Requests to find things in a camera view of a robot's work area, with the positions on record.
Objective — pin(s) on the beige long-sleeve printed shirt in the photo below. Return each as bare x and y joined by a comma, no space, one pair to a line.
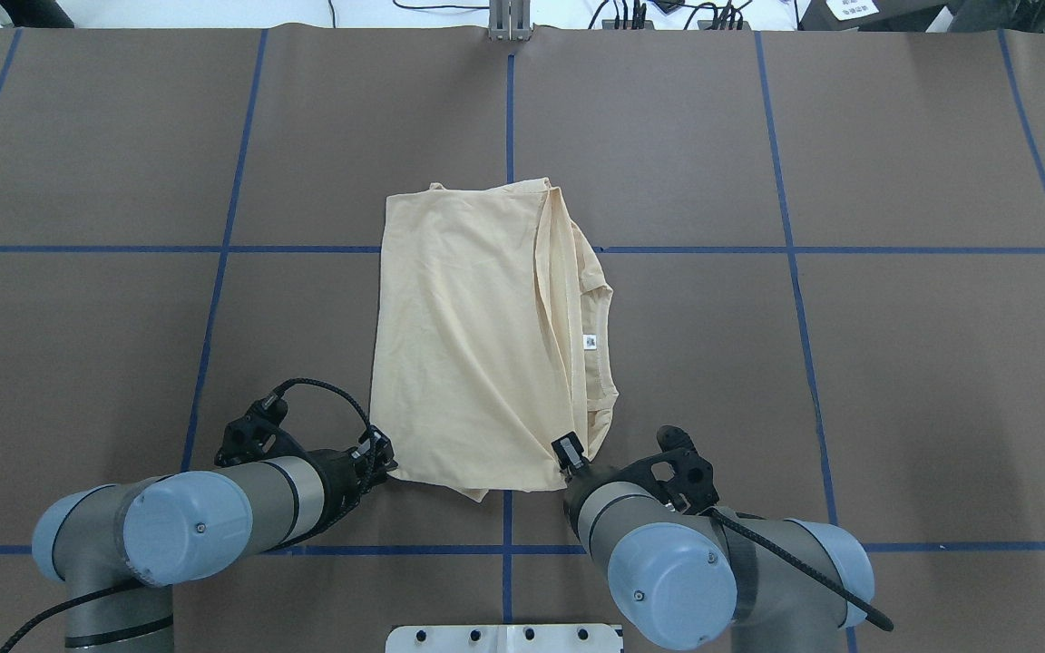
491,338

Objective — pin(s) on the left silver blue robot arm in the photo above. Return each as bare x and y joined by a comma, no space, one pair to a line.
121,549

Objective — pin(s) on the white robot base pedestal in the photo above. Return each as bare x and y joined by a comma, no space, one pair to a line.
575,637

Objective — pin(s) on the aluminium frame post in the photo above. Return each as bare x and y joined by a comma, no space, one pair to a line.
509,20

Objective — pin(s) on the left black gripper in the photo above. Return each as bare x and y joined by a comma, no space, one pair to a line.
338,471

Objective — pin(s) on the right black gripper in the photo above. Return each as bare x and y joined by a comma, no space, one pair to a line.
569,453

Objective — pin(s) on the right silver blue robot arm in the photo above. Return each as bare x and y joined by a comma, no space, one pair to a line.
685,571

